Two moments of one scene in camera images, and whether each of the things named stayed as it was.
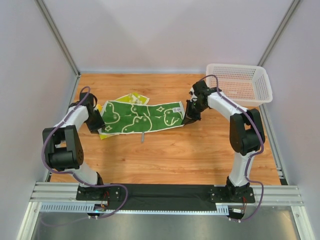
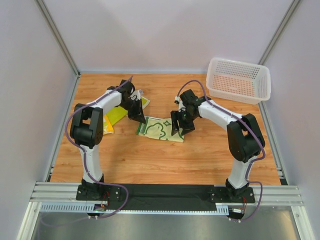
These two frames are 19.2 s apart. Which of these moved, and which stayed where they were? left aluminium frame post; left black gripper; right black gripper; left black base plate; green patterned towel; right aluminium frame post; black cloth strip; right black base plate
Moved: left black gripper; right black gripper; green patterned towel
Stayed: right aluminium frame post; left black base plate; left aluminium frame post; right black base plate; black cloth strip
